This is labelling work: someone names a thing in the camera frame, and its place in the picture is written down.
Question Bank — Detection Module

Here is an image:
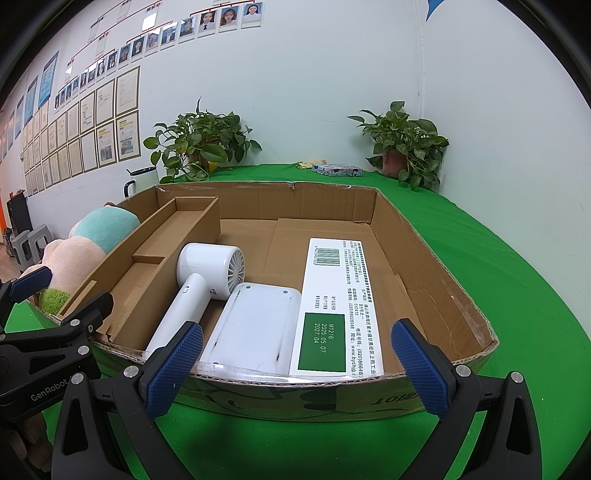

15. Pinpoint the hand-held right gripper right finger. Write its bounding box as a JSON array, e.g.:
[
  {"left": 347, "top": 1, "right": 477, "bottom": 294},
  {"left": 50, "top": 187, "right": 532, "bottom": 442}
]
[{"left": 390, "top": 318, "right": 543, "bottom": 480}]

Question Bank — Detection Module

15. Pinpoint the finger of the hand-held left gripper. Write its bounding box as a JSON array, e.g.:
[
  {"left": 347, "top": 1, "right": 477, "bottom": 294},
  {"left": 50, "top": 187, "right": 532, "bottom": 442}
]
[
  {"left": 0, "top": 292, "right": 115, "bottom": 358},
  {"left": 0, "top": 267, "right": 53, "bottom": 324}
]

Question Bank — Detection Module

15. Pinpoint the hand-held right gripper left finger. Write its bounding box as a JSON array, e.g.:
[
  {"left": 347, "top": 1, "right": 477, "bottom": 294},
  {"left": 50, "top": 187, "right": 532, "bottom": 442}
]
[{"left": 51, "top": 320, "right": 204, "bottom": 480}]

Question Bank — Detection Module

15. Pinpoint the pink and teal plush toy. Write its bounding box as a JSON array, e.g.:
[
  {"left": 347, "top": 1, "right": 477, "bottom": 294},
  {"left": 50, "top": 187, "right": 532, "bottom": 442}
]
[{"left": 21, "top": 202, "right": 141, "bottom": 315}]

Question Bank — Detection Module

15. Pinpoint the long narrow brown cardboard box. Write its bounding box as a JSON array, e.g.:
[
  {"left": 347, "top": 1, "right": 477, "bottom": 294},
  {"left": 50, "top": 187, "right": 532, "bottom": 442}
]
[{"left": 58, "top": 197, "right": 221, "bottom": 354}]

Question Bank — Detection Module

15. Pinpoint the large cardboard box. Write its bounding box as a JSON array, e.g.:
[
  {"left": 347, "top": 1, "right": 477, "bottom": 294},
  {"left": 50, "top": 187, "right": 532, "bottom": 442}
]
[{"left": 28, "top": 181, "right": 500, "bottom": 422}]

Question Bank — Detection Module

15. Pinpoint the white rectangular device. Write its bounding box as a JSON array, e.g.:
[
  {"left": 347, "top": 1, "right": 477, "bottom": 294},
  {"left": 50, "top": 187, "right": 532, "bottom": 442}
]
[{"left": 198, "top": 282, "right": 303, "bottom": 376}]

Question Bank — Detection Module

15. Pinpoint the white handheld fan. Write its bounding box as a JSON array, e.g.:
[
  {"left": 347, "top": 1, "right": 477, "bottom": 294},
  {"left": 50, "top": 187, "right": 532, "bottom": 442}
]
[{"left": 144, "top": 243, "right": 245, "bottom": 356}]

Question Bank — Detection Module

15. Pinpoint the white carton with green label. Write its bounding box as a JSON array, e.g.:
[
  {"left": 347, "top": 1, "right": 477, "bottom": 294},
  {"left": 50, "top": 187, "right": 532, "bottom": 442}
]
[{"left": 288, "top": 237, "right": 380, "bottom": 381}]

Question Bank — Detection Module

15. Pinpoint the person's left hand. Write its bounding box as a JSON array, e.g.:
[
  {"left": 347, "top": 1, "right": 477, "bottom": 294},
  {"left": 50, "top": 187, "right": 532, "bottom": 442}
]
[{"left": 13, "top": 410, "right": 48, "bottom": 469}]

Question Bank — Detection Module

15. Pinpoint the grey plastic stool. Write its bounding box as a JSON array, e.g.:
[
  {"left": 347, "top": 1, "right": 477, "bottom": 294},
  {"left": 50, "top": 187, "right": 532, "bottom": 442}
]
[
  {"left": 11, "top": 231, "right": 32, "bottom": 273},
  {"left": 28, "top": 224, "right": 51, "bottom": 261}
]

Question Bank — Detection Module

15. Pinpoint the black cabinet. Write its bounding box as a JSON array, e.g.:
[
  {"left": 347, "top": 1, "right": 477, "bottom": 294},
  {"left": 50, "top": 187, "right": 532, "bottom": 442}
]
[{"left": 6, "top": 191, "right": 34, "bottom": 236}]

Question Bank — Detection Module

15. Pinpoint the green table cloth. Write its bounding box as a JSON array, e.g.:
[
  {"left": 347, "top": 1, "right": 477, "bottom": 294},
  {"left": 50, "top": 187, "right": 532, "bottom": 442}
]
[{"left": 0, "top": 162, "right": 591, "bottom": 480}]

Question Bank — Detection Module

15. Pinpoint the bushy potted plant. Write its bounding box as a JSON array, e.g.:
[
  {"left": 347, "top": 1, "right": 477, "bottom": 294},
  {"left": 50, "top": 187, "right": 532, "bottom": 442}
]
[{"left": 143, "top": 97, "right": 263, "bottom": 184}]

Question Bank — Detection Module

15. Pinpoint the colourful printed packet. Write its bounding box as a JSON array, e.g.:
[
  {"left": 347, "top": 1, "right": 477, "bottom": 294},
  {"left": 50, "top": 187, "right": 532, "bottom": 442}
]
[{"left": 311, "top": 162, "right": 363, "bottom": 178}]

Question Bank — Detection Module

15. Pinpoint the potted plant in terracotta pot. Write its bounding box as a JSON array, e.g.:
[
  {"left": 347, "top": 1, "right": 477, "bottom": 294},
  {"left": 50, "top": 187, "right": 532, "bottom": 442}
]
[{"left": 347, "top": 102, "right": 450, "bottom": 191}]

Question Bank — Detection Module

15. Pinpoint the white mug with black handle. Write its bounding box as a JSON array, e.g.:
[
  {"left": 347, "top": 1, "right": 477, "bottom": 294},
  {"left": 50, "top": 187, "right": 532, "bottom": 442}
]
[{"left": 124, "top": 167, "right": 160, "bottom": 200}]

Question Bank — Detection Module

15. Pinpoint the group of framed wall certificates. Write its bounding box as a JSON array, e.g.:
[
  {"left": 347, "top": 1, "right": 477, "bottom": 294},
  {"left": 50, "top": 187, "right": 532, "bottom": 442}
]
[{"left": 0, "top": 66, "right": 140, "bottom": 199}]

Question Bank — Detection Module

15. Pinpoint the row of wall portrait photos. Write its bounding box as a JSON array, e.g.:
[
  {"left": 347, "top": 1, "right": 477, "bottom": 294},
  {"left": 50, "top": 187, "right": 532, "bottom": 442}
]
[{"left": 54, "top": 1, "right": 264, "bottom": 110}]

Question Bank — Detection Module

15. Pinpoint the blue wall decal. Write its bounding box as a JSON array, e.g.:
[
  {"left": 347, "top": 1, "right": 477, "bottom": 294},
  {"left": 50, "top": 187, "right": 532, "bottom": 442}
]
[{"left": 425, "top": 0, "right": 455, "bottom": 21}]

